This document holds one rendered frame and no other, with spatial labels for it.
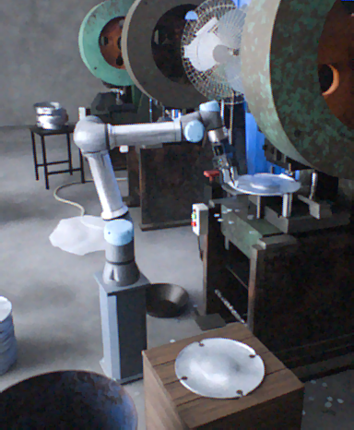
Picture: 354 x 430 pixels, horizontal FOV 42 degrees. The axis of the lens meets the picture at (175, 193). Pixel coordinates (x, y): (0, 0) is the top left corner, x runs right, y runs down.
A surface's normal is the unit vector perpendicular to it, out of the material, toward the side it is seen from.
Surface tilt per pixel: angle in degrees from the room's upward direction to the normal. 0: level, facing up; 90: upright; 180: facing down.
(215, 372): 0
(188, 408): 0
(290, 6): 90
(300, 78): 90
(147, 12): 90
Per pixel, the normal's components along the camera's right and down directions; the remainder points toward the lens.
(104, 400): -0.48, 0.25
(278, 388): -0.01, -0.95
